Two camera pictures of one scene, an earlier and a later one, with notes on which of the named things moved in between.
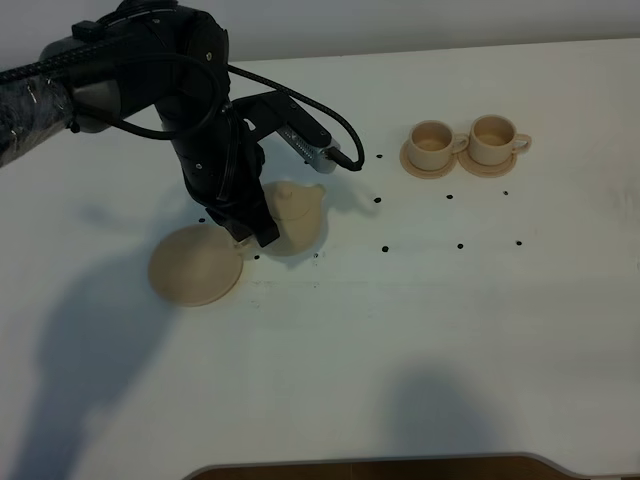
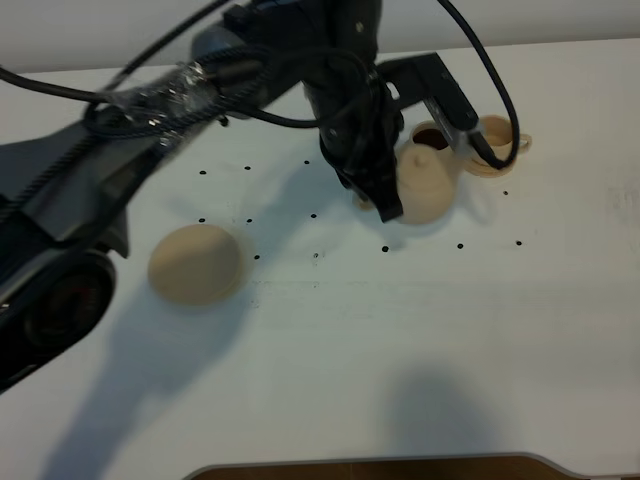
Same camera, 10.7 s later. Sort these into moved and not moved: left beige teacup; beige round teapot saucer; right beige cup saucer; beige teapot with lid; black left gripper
Moved: black left gripper; beige teapot with lid
Not moved: left beige teacup; beige round teapot saucer; right beige cup saucer
